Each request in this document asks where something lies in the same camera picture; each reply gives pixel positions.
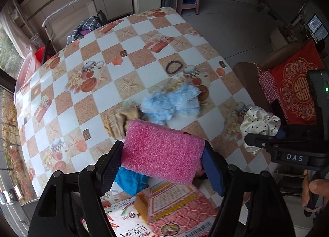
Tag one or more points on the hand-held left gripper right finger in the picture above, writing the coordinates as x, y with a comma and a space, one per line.
212, 172

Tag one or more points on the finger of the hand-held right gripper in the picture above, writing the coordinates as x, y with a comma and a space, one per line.
259, 141
282, 132

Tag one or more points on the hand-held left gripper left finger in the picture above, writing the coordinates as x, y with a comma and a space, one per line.
109, 172

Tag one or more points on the white polka dot scrunchie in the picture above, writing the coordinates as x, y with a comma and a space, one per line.
258, 121

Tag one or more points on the beige knitted cloth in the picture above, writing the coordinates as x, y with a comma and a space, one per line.
119, 123

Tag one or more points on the pink sponge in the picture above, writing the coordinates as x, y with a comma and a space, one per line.
162, 152

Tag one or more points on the light blue feather duster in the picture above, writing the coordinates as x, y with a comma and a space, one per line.
169, 103

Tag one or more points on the person's right hand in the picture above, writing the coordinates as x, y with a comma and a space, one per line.
320, 188

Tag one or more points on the blue lace scrunchie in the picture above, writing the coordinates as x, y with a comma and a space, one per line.
129, 181

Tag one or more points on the pink patterned flat box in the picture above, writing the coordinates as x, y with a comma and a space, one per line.
180, 208

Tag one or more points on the red embroidered cushion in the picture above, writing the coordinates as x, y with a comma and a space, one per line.
295, 85

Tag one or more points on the red gingham cloth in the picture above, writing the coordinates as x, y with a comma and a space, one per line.
268, 85

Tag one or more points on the floral tissue pack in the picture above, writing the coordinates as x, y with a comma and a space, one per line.
128, 219

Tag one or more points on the brown armchair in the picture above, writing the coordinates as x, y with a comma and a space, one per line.
246, 72

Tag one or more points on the checkered printed tablecloth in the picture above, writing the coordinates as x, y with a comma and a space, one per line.
102, 90

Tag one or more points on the pink plastic basin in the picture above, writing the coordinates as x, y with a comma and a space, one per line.
24, 75

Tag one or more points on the red plastic basin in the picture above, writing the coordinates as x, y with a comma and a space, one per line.
42, 54

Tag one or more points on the plaid cloth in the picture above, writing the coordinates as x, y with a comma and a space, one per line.
84, 30

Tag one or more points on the folding chair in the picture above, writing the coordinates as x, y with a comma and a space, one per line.
66, 13

